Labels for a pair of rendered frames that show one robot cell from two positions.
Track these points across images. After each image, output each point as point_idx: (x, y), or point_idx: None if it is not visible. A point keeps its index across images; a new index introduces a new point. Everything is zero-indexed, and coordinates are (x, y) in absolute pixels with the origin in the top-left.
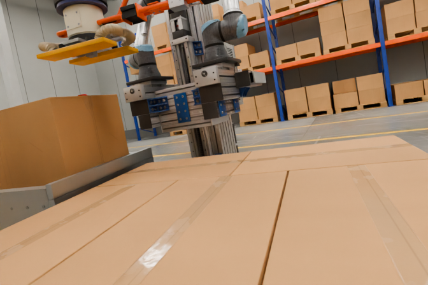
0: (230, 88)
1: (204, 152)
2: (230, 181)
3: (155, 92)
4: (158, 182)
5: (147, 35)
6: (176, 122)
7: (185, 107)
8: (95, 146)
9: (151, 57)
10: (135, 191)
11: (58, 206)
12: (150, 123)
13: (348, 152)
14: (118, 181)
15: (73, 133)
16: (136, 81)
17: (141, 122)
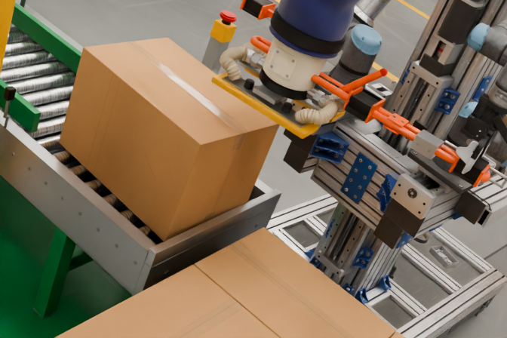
0: (440, 214)
1: (351, 238)
2: None
3: (336, 123)
4: (263, 329)
5: (389, 1)
6: (337, 185)
7: (362, 182)
8: (215, 195)
9: (367, 65)
10: (237, 330)
11: (158, 294)
12: (301, 167)
13: None
14: (220, 273)
15: (201, 183)
16: (321, 89)
17: (289, 152)
